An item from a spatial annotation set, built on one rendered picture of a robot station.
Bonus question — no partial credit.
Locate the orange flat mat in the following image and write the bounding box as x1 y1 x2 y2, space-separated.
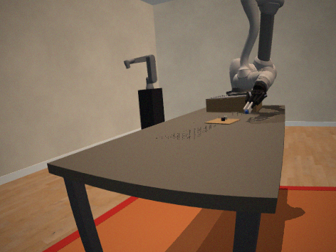
205 118 240 125

